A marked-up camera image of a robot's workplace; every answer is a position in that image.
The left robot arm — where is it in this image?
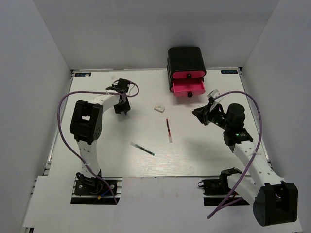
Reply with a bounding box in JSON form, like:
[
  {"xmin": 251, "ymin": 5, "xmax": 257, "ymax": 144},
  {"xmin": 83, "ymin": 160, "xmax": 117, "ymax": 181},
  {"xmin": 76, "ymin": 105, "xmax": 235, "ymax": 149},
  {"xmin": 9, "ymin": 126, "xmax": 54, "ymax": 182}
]
[{"xmin": 70, "ymin": 79, "xmax": 131, "ymax": 194}]

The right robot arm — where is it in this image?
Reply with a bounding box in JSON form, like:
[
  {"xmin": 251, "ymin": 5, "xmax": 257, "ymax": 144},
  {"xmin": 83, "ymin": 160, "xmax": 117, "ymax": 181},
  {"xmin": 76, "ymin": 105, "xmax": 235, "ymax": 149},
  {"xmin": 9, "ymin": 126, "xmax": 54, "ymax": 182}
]
[{"xmin": 192, "ymin": 103, "xmax": 298, "ymax": 227}]

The red gel pen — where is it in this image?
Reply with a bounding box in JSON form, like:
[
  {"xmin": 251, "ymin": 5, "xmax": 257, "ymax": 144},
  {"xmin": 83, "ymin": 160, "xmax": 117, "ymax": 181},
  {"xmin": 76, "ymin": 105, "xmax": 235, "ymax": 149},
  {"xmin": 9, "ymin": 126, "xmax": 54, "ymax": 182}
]
[{"xmin": 166, "ymin": 119, "xmax": 173, "ymax": 143}]

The pink drawer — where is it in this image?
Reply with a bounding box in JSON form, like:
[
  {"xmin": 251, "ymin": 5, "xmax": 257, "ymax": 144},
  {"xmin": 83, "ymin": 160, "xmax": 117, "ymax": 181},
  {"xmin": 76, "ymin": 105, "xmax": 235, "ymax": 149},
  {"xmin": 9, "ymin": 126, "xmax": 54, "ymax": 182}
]
[
  {"xmin": 170, "ymin": 78, "xmax": 206, "ymax": 98},
  {"xmin": 172, "ymin": 70, "xmax": 206, "ymax": 79}
]

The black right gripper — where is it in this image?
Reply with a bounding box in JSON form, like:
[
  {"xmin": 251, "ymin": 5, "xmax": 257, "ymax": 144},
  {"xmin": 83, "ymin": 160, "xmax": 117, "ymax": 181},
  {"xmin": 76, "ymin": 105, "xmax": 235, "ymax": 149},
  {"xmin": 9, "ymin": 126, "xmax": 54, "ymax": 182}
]
[{"xmin": 192, "ymin": 102, "xmax": 231, "ymax": 131}]

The black drawer cabinet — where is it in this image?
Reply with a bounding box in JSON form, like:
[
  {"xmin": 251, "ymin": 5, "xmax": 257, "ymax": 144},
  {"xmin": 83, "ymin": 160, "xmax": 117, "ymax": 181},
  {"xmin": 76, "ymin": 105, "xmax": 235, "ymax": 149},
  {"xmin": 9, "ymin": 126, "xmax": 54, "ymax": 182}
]
[{"xmin": 167, "ymin": 47, "xmax": 207, "ymax": 88}]

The white eraser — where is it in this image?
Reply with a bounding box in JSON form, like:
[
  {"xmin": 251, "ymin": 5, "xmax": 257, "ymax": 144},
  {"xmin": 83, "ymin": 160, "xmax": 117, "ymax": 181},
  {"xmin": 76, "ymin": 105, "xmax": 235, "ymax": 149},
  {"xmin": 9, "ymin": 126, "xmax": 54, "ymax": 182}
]
[{"xmin": 154, "ymin": 105, "xmax": 165, "ymax": 113}]

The left logo sticker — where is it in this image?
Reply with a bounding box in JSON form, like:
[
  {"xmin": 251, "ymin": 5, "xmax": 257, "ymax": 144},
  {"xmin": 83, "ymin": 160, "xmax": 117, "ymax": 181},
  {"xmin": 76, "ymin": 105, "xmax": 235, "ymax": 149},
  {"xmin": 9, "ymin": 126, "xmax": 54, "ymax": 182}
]
[{"xmin": 74, "ymin": 72, "xmax": 91, "ymax": 77}]

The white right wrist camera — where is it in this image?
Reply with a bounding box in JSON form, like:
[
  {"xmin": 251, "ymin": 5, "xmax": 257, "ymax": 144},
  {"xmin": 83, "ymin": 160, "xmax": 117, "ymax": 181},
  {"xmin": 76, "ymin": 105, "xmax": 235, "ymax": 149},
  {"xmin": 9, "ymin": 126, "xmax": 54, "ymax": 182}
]
[{"xmin": 207, "ymin": 89, "xmax": 223, "ymax": 112}]

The logo sticker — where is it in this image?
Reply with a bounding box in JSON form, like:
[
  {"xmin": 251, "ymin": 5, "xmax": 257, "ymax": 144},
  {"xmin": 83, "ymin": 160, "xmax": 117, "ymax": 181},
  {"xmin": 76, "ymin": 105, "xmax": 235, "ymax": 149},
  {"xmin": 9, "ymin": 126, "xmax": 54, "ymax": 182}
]
[
  {"xmin": 221, "ymin": 70, "xmax": 238, "ymax": 74},
  {"xmin": 74, "ymin": 72, "xmax": 91, "ymax": 77}
]

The green gel pen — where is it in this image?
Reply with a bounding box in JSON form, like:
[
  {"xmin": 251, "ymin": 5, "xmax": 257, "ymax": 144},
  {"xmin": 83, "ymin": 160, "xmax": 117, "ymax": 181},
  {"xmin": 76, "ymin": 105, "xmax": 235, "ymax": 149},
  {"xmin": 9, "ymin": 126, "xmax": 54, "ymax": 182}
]
[{"xmin": 130, "ymin": 142, "xmax": 155, "ymax": 156}]

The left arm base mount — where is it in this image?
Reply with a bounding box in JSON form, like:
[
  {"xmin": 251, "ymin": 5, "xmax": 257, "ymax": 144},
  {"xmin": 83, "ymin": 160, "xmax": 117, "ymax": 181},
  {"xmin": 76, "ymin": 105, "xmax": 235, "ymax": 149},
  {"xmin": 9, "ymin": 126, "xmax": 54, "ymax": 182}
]
[{"xmin": 70, "ymin": 172, "xmax": 122, "ymax": 205}]

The pink top drawer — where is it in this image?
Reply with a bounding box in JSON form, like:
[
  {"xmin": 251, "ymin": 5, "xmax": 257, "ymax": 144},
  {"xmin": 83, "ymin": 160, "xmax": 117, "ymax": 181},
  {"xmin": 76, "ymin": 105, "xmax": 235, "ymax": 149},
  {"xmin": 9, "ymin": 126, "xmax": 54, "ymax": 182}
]
[{"xmin": 172, "ymin": 70, "xmax": 206, "ymax": 79}]

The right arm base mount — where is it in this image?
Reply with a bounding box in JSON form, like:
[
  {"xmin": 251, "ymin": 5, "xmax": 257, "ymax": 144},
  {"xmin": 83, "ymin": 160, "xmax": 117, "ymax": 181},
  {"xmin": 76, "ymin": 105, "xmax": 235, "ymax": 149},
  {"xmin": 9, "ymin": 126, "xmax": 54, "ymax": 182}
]
[{"xmin": 198, "ymin": 168, "xmax": 242, "ymax": 207}]

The right logo sticker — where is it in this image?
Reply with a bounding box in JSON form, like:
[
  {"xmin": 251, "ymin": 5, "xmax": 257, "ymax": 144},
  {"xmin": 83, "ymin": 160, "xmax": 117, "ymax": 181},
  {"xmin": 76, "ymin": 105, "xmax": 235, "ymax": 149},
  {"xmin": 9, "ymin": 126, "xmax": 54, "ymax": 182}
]
[{"xmin": 221, "ymin": 70, "xmax": 238, "ymax": 74}]

